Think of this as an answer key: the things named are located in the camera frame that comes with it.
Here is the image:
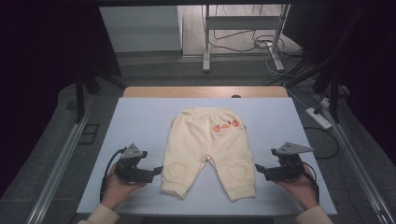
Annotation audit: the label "person's right hand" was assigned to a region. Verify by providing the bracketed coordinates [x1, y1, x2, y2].
[274, 164, 319, 211]

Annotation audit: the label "black looped floor cable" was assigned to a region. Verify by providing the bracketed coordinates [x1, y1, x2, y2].
[303, 125, 340, 161]

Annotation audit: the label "tangled black floor cables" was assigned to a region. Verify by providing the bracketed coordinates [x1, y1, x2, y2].
[208, 29, 283, 54]

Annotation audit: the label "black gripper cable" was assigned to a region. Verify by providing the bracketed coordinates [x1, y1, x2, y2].
[99, 148, 127, 202]
[300, 161, 321, 204]

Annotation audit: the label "cream baby pants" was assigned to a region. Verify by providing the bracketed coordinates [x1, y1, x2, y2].
[160, 105, 257, 203]

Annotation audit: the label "white power strip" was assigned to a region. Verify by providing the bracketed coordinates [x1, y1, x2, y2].
[305, 106, 332, 130]

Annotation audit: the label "white metal stand frame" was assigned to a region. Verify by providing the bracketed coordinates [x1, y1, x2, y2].
[202, 4, 291, 73]

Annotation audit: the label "white floor cable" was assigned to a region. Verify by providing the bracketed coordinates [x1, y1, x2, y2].
[265, 46, 312, 110]

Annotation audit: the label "dark curtain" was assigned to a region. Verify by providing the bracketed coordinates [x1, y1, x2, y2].
[281, 0, 396, 166]
[0, 0, 122, 197]

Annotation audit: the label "light blue table mat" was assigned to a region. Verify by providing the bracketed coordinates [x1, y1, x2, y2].
[77, 97, 338, 216]

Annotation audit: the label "black metal stand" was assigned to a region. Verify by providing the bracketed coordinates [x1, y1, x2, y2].
[74, 69, 125, 124]
[312, 62, 344, 123]

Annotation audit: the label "aluminium rail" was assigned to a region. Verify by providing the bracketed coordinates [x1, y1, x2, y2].
[330, 115, 396, 224]
[26, 111, 92, 224]

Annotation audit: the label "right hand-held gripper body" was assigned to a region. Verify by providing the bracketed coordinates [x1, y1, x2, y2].
[263, 142, 314, 182]

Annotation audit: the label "person's left hand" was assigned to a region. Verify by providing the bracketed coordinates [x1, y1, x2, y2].
[101, 163, 148, 210]

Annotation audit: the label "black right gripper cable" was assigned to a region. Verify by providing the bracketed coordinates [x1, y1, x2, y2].
[300, 161, 321, 204]

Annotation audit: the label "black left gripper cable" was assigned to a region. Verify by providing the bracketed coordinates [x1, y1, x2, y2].
[99, 148, 127, 202]

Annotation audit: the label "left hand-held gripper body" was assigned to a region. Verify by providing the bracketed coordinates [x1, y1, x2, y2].
[115, 143, 156, 185]

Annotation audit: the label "black floor outlet cover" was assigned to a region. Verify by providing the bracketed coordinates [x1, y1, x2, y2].
[78, 123, 101, 146]

